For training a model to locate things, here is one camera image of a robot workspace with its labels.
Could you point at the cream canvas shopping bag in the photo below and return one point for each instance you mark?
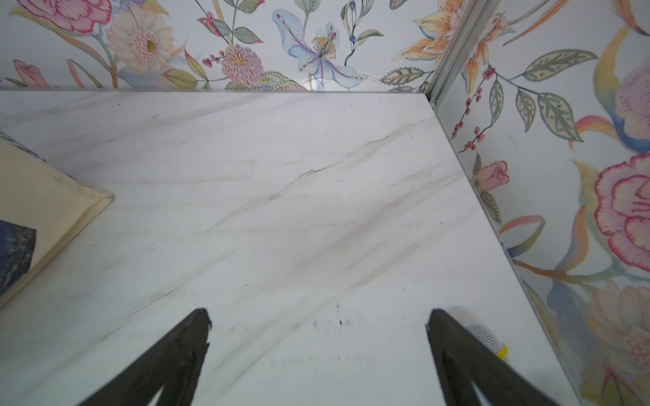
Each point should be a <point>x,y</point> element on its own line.
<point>42,210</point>

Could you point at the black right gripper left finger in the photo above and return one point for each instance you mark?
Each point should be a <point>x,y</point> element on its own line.
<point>169,371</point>

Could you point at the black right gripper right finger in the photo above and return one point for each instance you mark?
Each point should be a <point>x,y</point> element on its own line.
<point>469,373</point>

